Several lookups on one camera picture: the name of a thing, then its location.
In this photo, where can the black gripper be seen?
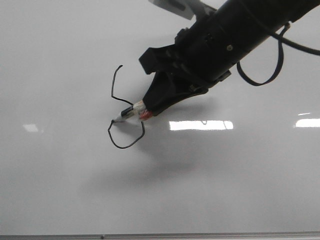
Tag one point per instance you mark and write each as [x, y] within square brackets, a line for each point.
[200, 57]

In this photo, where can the black white whiteboard marker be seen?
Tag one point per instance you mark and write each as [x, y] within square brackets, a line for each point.
[138, 109]

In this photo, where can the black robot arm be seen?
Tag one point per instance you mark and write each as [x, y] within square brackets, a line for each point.
[253, 21]

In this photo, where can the white whiteboard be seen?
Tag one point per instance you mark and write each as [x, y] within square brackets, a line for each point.
[240, 158]

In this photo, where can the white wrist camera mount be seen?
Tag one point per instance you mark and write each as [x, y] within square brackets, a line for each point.
[185, 8]

